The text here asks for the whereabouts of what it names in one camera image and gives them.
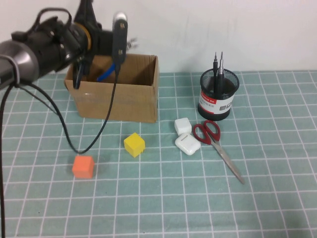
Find orange cube block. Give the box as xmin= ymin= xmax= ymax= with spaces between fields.
xmin=72 ymin=155 xmax=95 ymax=179

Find white earbuds case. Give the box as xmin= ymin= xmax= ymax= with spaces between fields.
xmin=174 ymin=132 xmax=201 ymax=156

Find left camera black cable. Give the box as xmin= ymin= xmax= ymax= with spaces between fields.
xmin=0 ymin=65 xmax=121 ymax=238

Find red-handled scissors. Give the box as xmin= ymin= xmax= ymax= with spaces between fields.
xmin=193 ymin=119 xmax=246 ymax=184

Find short black loop cable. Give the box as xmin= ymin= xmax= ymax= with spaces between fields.
xmin=31 ymin=7 xmax=73 ymax=34

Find brown cardboard box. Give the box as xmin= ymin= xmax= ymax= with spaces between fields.
xmin=64 ymin=54 xmax=159 ymax=123

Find black zip tie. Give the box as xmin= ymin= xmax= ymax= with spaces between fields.
xmin=18 ymin=85 xmax=57 ymax=114

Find black mesh pen holder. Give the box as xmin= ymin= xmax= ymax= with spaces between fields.
xmin=197 ymin=68 xmax=240 ymax=121

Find green checked tablecloth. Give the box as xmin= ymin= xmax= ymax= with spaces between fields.
xmin=0 ymin=71 xmax=317 ymax=238

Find blue-handled cutting pliers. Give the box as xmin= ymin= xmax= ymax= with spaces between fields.
xmin=79 ymin=37 xmax=139 ymax=82

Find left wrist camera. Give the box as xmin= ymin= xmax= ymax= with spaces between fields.
xmin=112 ymin=11 xmax=129 ymax=72

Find white zip tie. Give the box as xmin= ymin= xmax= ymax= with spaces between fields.
xmin=7 ymin=56 xmax=22 ymax=88

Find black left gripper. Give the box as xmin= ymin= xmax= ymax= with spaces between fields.
xmin=73 ymin=0 xmax=113 ymax=90

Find yellow cube block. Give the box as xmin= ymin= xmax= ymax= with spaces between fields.
xmin=123 ymin=132 xmax=146 ymax=158

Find thin black precision screwdriver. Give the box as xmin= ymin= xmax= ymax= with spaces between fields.
xmin=212 ymin=51 xmax=219 ymax=93

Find white cube block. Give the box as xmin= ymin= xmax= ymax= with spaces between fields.
xmin=174 ymin=118 xmax=193 ymax=136

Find thick black screwdriver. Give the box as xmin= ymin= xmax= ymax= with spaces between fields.
xmin=217 ymin=51 xmax=225 ymax=94

